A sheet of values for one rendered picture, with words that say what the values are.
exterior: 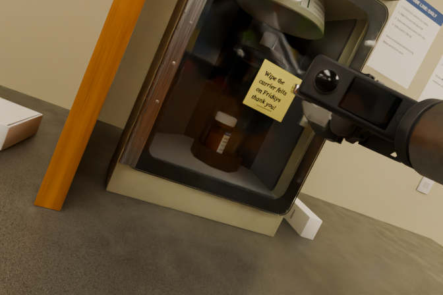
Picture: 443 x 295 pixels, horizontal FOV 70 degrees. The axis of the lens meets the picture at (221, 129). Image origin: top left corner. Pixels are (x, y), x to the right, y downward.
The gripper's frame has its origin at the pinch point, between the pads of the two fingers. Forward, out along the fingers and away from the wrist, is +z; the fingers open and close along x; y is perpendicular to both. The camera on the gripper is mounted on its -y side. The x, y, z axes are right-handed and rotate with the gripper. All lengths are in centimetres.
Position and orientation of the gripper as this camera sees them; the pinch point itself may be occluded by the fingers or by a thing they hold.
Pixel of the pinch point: (306, 95)
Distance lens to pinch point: 49.7
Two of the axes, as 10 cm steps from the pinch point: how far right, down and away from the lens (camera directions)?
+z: -2.8, -2.6, 9.2
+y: 8.7, 3.5, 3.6
